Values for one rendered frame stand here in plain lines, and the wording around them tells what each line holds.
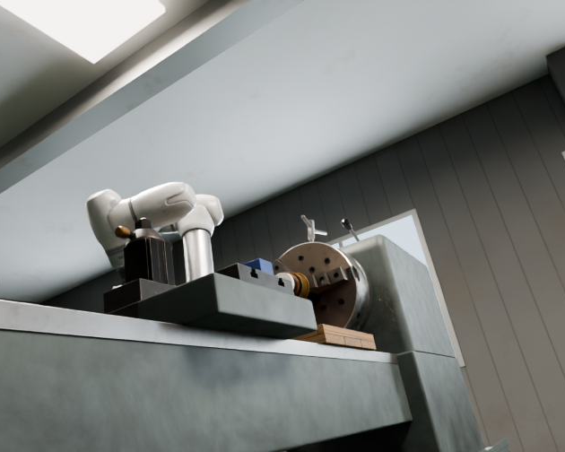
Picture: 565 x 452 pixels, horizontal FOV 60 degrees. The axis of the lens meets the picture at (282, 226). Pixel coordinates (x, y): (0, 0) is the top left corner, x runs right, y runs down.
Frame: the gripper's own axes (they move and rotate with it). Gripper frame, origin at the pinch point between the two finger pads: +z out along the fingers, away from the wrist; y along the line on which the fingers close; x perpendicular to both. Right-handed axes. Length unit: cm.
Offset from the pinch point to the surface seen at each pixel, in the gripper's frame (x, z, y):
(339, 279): -21, 4, 50
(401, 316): -21, 23, 65
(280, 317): -71, -14, 19
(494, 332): 155, 171, 229
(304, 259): -6.4, -1.2, 47.5
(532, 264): 148, 130, 275
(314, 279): -18.4, 1.6, 44.3
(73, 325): -88, -31, -6
